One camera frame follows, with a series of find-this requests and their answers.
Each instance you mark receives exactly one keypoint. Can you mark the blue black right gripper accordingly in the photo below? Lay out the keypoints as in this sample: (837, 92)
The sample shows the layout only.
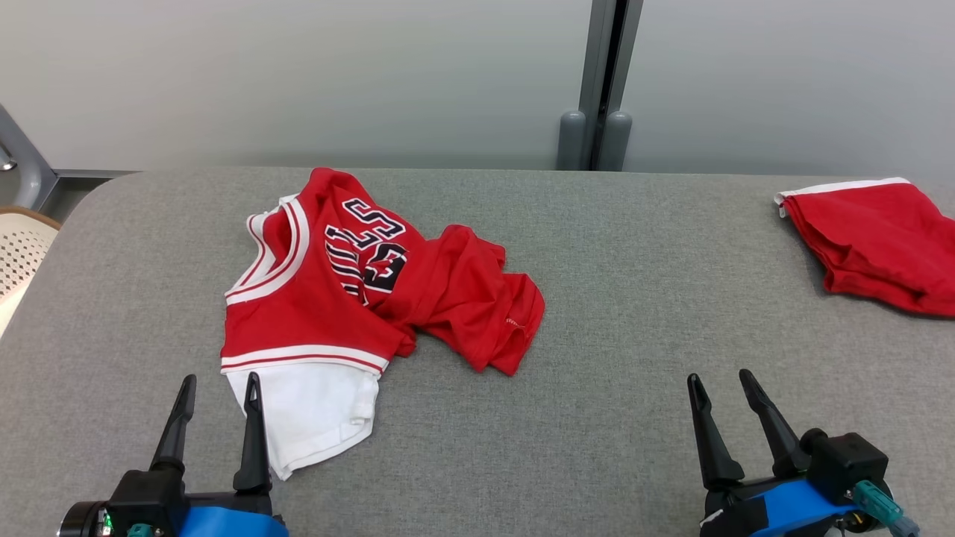
(783, 511)

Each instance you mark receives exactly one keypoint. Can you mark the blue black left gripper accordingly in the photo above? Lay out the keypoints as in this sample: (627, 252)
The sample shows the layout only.
(239, 522)

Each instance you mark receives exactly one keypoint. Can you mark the red white basketball jersey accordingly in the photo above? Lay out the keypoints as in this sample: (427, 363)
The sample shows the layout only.
(313, 313)

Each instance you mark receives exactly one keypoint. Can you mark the red white shorts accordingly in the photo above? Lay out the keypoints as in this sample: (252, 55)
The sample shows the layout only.
(880, 239)

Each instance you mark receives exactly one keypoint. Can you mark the beige perforated chair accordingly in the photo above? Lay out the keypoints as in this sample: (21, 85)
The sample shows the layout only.
(22, 253)

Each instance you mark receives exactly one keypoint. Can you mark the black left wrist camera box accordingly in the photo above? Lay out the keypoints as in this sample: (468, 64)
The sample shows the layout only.
(145, 500)

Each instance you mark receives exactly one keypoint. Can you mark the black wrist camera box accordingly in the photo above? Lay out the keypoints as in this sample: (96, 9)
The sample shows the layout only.
(145, 500)
(847, 459)

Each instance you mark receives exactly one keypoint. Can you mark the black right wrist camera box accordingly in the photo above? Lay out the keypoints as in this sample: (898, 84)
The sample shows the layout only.
(847, 459)

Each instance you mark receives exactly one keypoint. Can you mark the grey metal frame bar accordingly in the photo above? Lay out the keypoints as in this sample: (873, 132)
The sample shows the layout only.
(26, 160)

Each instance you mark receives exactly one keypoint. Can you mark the grey partition post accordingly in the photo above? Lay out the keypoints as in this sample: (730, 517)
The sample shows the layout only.
(600, 74)

